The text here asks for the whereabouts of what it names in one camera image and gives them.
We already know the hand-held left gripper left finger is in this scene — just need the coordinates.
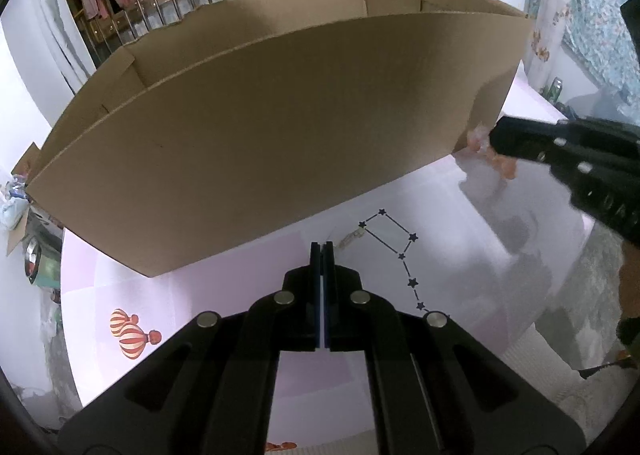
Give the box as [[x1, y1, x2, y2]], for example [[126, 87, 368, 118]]
[[57, 241, 325, 455]]

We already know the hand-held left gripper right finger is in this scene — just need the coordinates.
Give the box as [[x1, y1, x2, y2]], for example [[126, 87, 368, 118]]
[[322, 240, 586, 455]]

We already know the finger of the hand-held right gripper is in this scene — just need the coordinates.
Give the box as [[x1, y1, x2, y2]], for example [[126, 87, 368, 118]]
[[489, 116, 640, 186]]

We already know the pale pink beaded bracelet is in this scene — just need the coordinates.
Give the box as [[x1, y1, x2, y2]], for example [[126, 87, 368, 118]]
[[465, 122, 518, 180]]

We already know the thin star chain necklace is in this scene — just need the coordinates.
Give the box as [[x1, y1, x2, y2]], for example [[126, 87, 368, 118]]
[[334, 207, 451, 321]]

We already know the large brown cardboard box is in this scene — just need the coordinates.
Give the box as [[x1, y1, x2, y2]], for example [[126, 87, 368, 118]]
[[25, 0, 535, 278]]

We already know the white cartoon print curtain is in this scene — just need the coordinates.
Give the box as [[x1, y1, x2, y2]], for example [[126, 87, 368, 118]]
[[525, 0, 571, 90]]

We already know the blue floral curtain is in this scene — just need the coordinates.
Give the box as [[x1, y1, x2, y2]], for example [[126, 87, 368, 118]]
[[530, 0, 640, 100]]

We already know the green metal-rimmed bucket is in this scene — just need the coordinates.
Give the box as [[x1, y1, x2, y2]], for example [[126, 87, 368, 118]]
[[30, 245, 63, 288]]

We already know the metal bowl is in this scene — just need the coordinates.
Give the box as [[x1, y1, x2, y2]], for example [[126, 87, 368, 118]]
[[22, 235, 43, 283]]

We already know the open printed cardboard box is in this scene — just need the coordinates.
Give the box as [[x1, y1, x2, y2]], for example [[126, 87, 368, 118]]
[[7, 142, 43, 256]]

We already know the white plastic bag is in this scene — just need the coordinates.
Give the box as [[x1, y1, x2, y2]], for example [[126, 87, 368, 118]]
[[0, 195, 28, 228]]

